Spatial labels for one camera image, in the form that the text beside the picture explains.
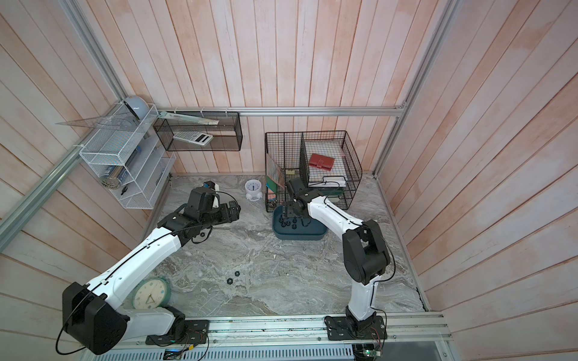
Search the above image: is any dark teal storage box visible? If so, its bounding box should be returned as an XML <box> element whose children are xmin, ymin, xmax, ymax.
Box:
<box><xmin>272</xmin><ymin>206</ymin><xmax>328</xmax><ymax>241</ymax></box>

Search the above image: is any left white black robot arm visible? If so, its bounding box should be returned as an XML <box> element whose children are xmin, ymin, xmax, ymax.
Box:
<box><xmin>60</xmin><ymin>182</ymin><xmax>241</xmax><ymax>355</ymax></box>

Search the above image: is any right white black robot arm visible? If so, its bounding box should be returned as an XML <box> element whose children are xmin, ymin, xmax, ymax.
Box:
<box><xmin>284</xmin><ymin>178</ymin><xmax>395</xmax><ymax>341</ymax></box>

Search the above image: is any small white alarm clock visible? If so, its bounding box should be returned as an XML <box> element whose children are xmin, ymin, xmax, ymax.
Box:
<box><xmin>245</xmin><ymin>179</ymin><xmax>263</xmax><ymax>202</ymax></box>

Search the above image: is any white tray in organizer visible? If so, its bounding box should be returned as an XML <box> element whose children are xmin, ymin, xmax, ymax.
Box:
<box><xmin>309</xmin><ymin>176</ymin><xmax>347</xmax><ymax>188</ymax></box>

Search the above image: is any red wallet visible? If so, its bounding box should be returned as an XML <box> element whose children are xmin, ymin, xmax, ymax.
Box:
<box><xmin>308</xmin><ymin>153</ymin><xmax>335</xmax><ymax>171</ymax></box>

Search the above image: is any white calculator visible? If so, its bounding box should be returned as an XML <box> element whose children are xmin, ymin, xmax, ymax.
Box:
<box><xmin>173</xmin><ymin>131</ymin><xmax>214</xmax><ymax>147</ymax></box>

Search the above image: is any clear plastic ruler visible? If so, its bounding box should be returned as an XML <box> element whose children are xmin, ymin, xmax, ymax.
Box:
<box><xmin>158</xmin><ymin>111</ymin><xmax>219</xmax><ymax>126</ymax></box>

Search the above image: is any grey computer mouse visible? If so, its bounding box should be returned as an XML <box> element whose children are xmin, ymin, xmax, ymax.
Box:
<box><xmin>123</xmin><ymin>96</ymin><xmax>150</xmax><ymax>120</ymax></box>

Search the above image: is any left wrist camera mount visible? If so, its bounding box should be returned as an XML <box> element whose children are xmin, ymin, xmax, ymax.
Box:
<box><xmin>203</xmin><ymin>180</ymin><xmax>220</xmax><ymax>208</ymax></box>

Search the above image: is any black wire desk organizer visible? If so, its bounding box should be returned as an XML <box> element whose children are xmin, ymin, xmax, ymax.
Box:
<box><xmin>264</xmin><ymin>130</ymin><xmax>362</xmax><ymax>213</ymax></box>

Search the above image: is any black wire wall basket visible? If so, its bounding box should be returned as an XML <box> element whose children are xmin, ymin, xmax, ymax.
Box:
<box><xmin>154</xmin><ymin>111</ymin><xmax>243</xmax><ymax>152</ymax></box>

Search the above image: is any green round wall clock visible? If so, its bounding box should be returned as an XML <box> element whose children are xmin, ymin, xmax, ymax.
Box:
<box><xmin>132</xmin><ymin>278</ymin><xmax>172</xmax><ymax>310</ymax></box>

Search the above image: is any white wire wall shelf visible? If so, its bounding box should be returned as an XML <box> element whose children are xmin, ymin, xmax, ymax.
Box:
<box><xmin>80</xmin><ymin>104</ymin><xmax>176</xmax><ymax>210</ymax></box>

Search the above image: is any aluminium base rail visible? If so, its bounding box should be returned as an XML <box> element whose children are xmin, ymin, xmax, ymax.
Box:
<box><xmin>116</xmin><ymin>312</ymin><xmax>452</xmax><ymax>349</ymax></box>

